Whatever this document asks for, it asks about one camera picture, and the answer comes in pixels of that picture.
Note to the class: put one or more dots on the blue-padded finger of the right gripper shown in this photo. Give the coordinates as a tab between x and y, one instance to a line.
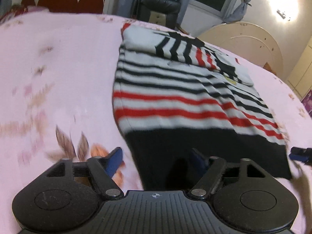
301	154

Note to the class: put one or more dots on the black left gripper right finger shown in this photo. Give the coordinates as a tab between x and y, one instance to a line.
243	197

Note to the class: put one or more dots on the red black white striped sweater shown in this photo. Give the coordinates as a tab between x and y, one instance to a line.
178	101

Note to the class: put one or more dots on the black leather office chair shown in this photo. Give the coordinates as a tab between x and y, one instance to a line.
160	12

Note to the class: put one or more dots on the cream wardrobe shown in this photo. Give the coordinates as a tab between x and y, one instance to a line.
300	79

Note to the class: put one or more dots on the lit wall lamp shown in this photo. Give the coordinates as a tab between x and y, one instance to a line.
284	10

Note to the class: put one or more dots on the purple wall poster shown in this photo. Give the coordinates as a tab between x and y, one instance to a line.
307	102

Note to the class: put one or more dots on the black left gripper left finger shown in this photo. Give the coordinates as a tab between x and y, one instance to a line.
67	197

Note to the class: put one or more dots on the pink floral bedspread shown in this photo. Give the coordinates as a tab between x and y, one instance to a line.
57	72

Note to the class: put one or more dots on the cream arched headboard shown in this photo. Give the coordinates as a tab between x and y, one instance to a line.
248	41

